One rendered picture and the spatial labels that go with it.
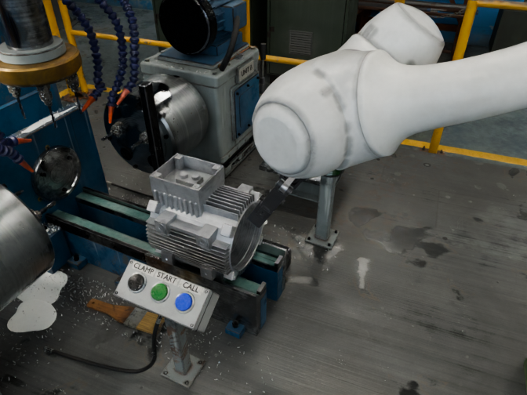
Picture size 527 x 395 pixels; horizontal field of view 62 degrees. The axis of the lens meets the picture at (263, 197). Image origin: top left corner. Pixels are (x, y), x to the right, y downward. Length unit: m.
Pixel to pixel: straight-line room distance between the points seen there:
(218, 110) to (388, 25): 0.90
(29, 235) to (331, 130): 0.70
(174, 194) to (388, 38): 0.54
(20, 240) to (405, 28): 0.76
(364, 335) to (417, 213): 0.50
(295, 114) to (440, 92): 0.12
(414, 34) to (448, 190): 1.07
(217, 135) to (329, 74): 1.03
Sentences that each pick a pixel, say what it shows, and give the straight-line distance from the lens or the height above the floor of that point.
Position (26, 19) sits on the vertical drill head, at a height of 1.42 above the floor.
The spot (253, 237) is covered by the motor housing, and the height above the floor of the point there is 0.96.
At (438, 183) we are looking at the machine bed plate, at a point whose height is 0.80.
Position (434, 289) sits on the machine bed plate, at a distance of 1.21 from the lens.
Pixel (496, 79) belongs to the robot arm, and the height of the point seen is 1.51.
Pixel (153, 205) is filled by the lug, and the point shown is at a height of 1.09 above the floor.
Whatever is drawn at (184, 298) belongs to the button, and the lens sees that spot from 0.76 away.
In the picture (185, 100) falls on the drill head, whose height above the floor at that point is 1.12.
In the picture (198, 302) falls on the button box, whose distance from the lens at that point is 0.76.
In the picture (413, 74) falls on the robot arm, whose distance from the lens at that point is 0.42.
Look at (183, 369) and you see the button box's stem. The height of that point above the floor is 0.82.
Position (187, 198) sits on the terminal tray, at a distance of 0.90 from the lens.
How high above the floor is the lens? 1.65
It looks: 37 degrees down
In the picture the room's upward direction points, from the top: straight up
